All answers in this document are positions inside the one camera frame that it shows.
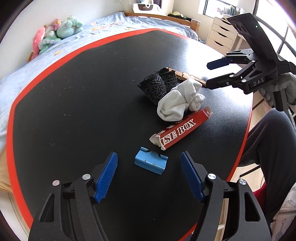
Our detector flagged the wooden strip pieces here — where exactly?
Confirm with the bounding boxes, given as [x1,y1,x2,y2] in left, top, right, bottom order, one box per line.
[167,67,207,87]

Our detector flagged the white sock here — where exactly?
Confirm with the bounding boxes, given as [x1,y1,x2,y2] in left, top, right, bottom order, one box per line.
[157,78,205,122]

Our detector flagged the grey gloved hand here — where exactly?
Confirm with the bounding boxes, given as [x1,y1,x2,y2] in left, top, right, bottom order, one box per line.
[258,73,296,112]

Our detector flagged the white drawer cabinet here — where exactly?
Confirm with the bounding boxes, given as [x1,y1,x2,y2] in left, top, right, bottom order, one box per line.
[206,17,244,55]

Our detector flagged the black patterned sock roll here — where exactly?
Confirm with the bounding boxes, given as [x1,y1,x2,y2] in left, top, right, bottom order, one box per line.
[137,68,178,105]

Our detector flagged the person's dark trouser leg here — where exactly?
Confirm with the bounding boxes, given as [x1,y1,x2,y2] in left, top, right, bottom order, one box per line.
[239,108,295,224]

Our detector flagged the red black table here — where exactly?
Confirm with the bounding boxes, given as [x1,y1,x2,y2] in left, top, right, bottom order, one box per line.
[6,30,253,240]

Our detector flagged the white handbag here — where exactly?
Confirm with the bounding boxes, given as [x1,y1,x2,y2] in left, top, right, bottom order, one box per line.
[132,3,162,15]

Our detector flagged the red BOX carton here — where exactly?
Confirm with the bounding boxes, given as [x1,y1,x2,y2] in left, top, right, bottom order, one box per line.
[149,106,213,151]

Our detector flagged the blue plastic clip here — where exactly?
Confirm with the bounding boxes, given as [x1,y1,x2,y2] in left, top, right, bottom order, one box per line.
[134,147,168,175]

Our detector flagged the bed with blue sheet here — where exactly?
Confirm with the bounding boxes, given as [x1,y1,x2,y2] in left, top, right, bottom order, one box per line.
[1,12,199,192]

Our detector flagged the pile of plush toys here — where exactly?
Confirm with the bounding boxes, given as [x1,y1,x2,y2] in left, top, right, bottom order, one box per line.
[29,16,83,61]

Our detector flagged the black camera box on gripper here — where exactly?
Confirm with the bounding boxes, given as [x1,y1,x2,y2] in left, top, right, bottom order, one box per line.
[227,13,284,61]

